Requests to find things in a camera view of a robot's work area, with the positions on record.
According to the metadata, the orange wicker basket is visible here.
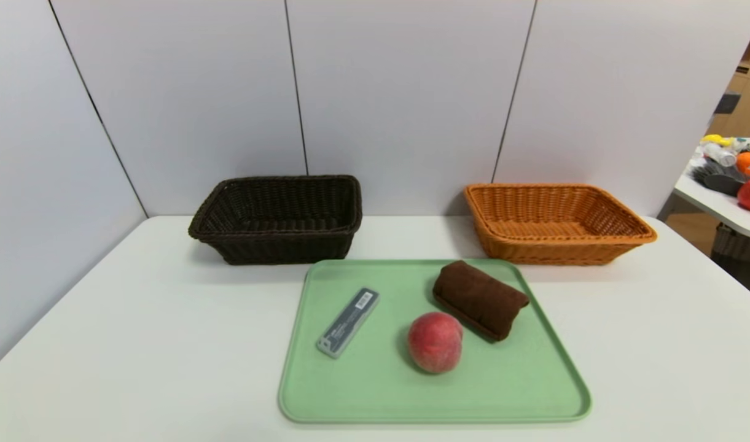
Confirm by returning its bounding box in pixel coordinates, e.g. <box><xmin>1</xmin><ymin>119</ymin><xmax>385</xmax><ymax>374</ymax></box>
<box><xmin>464</xmin><ymin>183</ymin><xmax>658</xmax><ymax>266</ymax></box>

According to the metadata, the dark grey brush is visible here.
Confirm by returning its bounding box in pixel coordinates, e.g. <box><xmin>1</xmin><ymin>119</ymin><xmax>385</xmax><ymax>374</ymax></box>
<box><xmin>692</xmin><ymin>161</ymin><xmax>747</xmax><ymax>197</ymax></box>

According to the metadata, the brown towel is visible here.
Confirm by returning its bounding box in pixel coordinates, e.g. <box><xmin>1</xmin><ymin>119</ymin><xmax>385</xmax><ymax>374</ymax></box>
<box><xmin>432</xmin><ymin>260</ymin><xmax>530</xmax><ymax>343</ymax></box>

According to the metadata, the light green plastic tray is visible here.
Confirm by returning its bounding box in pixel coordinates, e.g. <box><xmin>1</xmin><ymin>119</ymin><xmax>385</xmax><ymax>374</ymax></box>
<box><xmin>278</xmin><ymin>258</ymin><xmax>592</xmax><ymax>424</ymax></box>

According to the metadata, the white plastic bottle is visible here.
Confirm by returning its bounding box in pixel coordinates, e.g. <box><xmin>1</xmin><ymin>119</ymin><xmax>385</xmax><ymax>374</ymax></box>
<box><xmin>703</xmin><ymin>143</ymin><xmax>736</xmax><ymax>168</ymax></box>

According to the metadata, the dark brown wicker basket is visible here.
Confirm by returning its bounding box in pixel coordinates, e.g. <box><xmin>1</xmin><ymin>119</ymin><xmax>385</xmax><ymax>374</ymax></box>
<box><xmin>188</xmin><ymin>175</ymin><xmax>363</xmax><ymax>266</ymax></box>

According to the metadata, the grey pencil lead case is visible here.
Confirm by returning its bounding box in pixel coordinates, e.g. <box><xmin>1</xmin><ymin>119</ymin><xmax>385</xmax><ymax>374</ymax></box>
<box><xmin>316</xmin><ymin>287</ymin><xmax>380</xmax><ymax>359</ymax></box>

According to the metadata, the red peach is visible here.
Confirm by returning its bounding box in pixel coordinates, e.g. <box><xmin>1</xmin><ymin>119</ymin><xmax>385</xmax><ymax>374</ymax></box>
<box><xmin>407</xmin><ymin>311</ymin><xmax>464</xmax><ymax>374</ymax></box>

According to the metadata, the grey woven stool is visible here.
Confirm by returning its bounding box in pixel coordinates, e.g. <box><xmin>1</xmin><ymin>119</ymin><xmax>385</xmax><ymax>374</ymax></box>
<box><xmin>711</xmin><ymin>223</ymin><xmax>750</xmax><ymax>266</ymax></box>

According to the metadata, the white side table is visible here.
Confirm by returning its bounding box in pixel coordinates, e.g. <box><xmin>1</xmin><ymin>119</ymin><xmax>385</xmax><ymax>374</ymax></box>
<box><xmin>674</xmin><ymin>136</ymin><xmax>750</xmax><ymax>241</ymax></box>

